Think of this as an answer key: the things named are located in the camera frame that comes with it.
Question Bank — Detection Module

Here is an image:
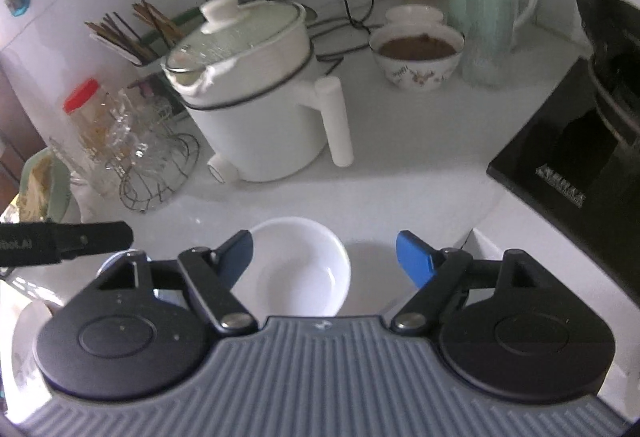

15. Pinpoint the patterned ceramic bowl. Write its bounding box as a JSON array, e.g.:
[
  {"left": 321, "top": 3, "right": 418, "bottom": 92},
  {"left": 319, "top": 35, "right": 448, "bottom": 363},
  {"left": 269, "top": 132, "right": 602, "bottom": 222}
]
[{"left": 369, "top": 23, "right": 466, "bottom": 92}]

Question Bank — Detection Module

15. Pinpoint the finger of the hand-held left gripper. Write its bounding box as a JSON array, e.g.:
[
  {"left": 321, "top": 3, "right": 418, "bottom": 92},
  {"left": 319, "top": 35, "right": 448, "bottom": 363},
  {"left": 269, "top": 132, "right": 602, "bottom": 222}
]
[{"left": 56, "top": 220, "right": 136, "bottom": 261}]

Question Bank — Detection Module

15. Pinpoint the glass pot lid white knob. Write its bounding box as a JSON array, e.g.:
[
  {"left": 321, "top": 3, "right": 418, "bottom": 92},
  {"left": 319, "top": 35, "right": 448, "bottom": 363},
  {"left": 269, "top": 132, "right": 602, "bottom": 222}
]
[{"left": 164, "top": 0, "right": 307, "bottom": 90}]

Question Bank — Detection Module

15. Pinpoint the white electric cooking pot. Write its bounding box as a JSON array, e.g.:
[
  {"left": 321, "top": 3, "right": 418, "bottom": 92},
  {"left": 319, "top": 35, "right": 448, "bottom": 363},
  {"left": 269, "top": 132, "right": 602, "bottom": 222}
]
[{"left": 180, "top": 2, "right": 354, "bottom": 184}]

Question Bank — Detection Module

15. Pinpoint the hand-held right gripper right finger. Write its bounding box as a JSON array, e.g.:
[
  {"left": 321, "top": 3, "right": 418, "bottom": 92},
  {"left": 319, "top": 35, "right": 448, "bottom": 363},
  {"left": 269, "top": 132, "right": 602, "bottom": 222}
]
[{"left": 390, "top": 230, "right": 555, "bottom": 334}]

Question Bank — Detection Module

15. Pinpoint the wire cup rack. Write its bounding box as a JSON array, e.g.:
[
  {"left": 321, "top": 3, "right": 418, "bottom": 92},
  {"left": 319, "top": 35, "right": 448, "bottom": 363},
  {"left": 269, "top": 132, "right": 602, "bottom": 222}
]
[{"left": 119, "top": 87, "right": 202, "bottom": 214}]

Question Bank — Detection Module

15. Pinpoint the green basket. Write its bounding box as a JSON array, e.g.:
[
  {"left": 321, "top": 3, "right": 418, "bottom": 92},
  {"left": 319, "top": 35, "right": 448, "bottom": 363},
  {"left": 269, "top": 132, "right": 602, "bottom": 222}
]
[{"left": 17, "top": 147, "right": 82, "bottom": 224}]

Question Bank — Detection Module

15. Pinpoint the white lidded bowl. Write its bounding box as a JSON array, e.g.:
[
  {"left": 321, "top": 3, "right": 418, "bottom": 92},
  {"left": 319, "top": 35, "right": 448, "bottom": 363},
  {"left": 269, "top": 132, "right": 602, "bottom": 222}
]
[{"left": 385, "top": 4, "right": 446, "bottom": 32}]

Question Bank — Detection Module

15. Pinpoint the bundle of chopsticks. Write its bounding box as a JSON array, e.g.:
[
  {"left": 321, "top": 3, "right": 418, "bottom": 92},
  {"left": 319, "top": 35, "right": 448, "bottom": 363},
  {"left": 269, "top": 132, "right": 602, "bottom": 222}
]
[{"left": 85, "top": 0, "right": 187, "bottom": 66}]

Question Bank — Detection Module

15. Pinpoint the clear plastic cup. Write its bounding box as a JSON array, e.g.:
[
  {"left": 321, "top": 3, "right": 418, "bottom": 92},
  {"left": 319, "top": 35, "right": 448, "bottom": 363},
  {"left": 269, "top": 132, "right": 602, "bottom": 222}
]
[{"left": 461, "top": 0, "right": 517, "bottom": 87}]

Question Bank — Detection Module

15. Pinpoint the plastic jar red lid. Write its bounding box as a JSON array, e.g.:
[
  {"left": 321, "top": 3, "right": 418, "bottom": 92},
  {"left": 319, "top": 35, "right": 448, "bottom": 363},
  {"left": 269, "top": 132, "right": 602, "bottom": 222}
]
[{"left": 50, "top": 78, "right": 132, "bottom": 198}]

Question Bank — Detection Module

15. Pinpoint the white leaf-pattern plate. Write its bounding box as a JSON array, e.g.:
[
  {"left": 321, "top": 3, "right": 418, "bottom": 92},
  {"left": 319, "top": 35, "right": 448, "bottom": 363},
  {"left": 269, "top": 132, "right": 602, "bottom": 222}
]
[{"left": 0, "top": 267, "right": 68, "bottom": 418}]

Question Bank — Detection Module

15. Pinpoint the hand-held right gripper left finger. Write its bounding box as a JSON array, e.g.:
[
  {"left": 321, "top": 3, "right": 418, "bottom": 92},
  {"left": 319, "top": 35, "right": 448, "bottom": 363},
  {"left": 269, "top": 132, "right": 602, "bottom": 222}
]
[{"left": 90, "top": 230, "right": 259, "bottom": 336}]

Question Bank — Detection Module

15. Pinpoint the black wok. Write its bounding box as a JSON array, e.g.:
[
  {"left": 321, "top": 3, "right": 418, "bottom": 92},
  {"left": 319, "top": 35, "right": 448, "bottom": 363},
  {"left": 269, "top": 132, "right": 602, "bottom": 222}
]
[{"left": 572, "top": 0, "right": 640, "bottom": 149}]

